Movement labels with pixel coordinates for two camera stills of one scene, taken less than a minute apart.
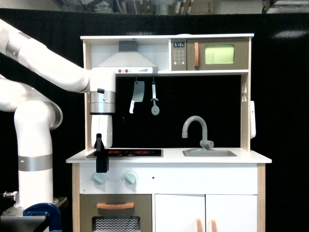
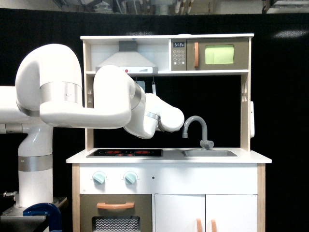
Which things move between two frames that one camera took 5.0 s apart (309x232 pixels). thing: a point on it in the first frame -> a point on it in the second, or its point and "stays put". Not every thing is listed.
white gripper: x=102 y=138 -> x=170 y=125
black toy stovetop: x=133 y=153 stays put
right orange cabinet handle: x=214 y=225 stays put
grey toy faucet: x=204 y=143 stays put
